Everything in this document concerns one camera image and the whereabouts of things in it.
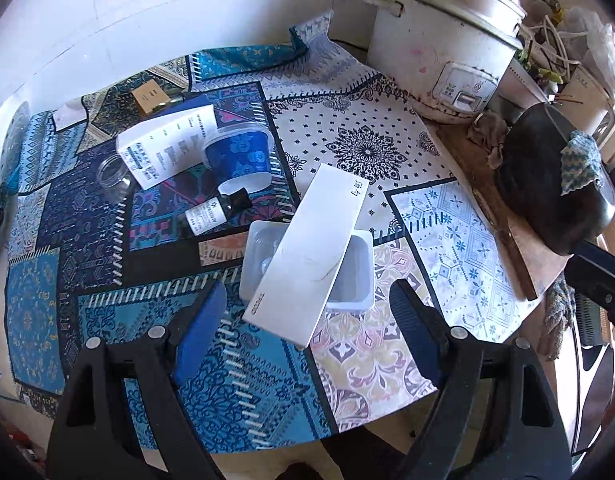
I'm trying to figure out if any blue green dishcloth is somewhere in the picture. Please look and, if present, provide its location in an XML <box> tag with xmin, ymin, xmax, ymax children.
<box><xmin>560</xmin><ymin>130</ymin><xmax>604</xmax><ymax>197</ymax></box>

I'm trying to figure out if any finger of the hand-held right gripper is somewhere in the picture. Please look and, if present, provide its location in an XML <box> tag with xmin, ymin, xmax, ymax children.
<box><xmin>564</xmin><ymin>240</ymin><xmax>615</xmax><ymax>333</ymax></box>

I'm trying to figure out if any black wok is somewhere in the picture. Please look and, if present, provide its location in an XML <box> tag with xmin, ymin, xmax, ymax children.
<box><xmin>496</xmin><ymin>102</ymin><xmax>615</xmax><ymax>256</ymax></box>

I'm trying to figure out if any brown cardboard box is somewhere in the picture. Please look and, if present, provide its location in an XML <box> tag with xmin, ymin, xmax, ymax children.
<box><xmin>132</xmin><ymin>82</ymin><xmax>180</xmax><ymax>116</ymax></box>

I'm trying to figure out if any wooden handled knife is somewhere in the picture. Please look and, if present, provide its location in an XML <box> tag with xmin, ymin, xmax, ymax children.
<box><xmin>467</xmin><ymin>180</ymin><xmax>538</xmax><ymax>302</ymax></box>

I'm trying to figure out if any brown rag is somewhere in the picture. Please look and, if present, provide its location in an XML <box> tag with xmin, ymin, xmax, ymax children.
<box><xmin>467</xmin><ymin>112</ymin><xmax>513</xmax><ymax>171</ymax></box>

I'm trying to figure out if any wooden cutting board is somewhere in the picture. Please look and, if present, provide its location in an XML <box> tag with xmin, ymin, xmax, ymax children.
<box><xmin>432</xmin><ymin>120</ymin><xmax>568</xmax><ymax>301</ymax></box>

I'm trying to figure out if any clear plastic container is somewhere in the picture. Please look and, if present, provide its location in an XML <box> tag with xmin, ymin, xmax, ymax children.
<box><xmin>238</xmin><ymin>220</ymin><xmax>375</xmax><ymax>311</ymax></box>

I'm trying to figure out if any white rice cooker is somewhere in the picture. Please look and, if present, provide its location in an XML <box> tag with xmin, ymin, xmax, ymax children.
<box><xmin>368</xmin><ymin>0</ymin><xmax>527</xmax><ymax>123</ymax></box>

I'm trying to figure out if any long white box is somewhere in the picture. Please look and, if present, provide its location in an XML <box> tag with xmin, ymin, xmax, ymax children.
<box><xmin>241</xmin><ymin>162</ymin><xmax>372</xmax><ymax>349</ymax></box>

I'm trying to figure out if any white lidded bucket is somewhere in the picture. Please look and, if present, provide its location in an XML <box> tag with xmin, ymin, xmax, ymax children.
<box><xmin>0</xmin><ymin>100</ymin><xmax>33</xmax><ymax>186</ymax></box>

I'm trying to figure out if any clear round jar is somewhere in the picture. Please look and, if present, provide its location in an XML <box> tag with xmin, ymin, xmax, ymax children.
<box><xmin>96</xmin><ymin>156</ymin><xmax>134</xmax><ymax>196</ymax></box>

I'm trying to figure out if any white printed paper leaflet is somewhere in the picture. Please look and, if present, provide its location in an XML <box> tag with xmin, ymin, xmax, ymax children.
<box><xmin>116</xmin><ymin>105</ymin><xmax>219</xmax><ymax>192</ymax></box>

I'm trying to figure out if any clear plastic bag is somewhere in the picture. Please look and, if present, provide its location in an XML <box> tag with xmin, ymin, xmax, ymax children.
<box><xmin>557</xmin><ymin>7</ymin><xmax>615</xmax><ymax>111</ymax></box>

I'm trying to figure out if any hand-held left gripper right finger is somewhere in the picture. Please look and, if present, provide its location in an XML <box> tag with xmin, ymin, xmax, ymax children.
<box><xmin>390</xmin><ymin>279</ymin><xmax>573</xmax><ymax>480</ymax></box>

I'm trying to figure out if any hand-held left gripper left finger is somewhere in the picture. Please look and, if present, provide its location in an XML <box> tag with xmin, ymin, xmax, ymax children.
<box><xmin>46</xmin><ymin>280</ymin><xmax>228</xmax><ymax>480</ymax></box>

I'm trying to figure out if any blue floral plastic tub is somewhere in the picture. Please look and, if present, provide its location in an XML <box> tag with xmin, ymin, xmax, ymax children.
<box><xmin>202</xmin><ymin>122</ymin><xmax>275</xmax><ymax>181</ymax></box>

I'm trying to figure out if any patterned patchwork tablecloth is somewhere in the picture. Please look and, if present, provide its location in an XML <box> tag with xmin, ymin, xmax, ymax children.
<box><xmin>4</xmin><ymin>12</ymin><xmax>543</xmax><ymax>453</ymax></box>

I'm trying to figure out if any grey knitted rag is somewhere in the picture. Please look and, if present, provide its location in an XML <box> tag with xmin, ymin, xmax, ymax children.
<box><xmin>540</xmin><ymin>275</ymin><xmax>578</xmax><ymax>361</ymax></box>

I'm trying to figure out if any dark green dropper bottle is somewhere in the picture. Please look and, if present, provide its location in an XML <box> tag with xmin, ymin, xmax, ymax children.
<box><xmin>176</xmin><ymin>187</ymin><xmax>252</xmax><ymax>238</ymax></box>

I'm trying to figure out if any white plastic bucket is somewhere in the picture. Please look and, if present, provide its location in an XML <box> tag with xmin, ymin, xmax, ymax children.
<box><xmin>557</xmin><ymin>67</ymin><xmax>613</xmax><ymax>136</ymax></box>

